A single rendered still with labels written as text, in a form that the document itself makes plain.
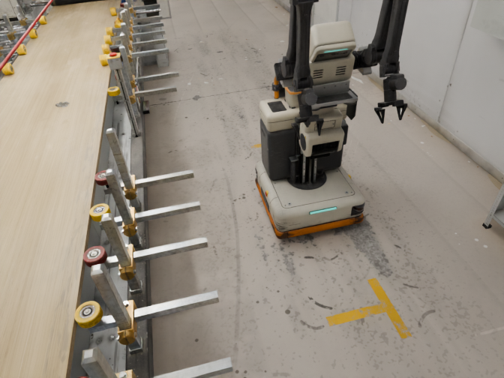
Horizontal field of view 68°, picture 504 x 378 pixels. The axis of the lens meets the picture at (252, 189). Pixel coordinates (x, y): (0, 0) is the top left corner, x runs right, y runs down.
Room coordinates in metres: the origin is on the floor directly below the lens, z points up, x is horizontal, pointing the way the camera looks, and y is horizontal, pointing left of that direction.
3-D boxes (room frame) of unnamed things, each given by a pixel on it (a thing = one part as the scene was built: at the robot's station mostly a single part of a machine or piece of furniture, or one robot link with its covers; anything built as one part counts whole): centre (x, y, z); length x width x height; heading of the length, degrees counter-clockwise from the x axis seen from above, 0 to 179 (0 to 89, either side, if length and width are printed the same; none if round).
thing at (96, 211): (1.19, 0.65, 0.85); 0.08 x 0.08 x 0.11
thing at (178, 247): (0.98, 0.41, 0.84); 0.43 x 0.03 x 0.04; 101
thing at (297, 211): (2.10, -0.39, 0.16); 0.67 x 0.64 x 0.25; 10
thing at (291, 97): (2.21, -0.37, 0.87); 0.23 x 0.15 x 0.11; 100
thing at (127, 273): (0.95, 0.49, 0.84); 0.14 x 0.06 x 0.05; 11
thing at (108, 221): (0.93, 0.49, 0.87); 0.04 x 0.04 x 0.48; 11
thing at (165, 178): (1.47, 0.50, 0.82); 0.43 x 0.03 x 0.04; 101
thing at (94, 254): (0.95, 0.60, 0.85); 0.08 x 0.08 x 0.11
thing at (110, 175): (1.17, 0.54, 0.87); 0.04 x 0.04 x 0.48; 11
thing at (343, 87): (1.81, -0.45, 0.99); 0.28 x 0.16 x 0.22; 100
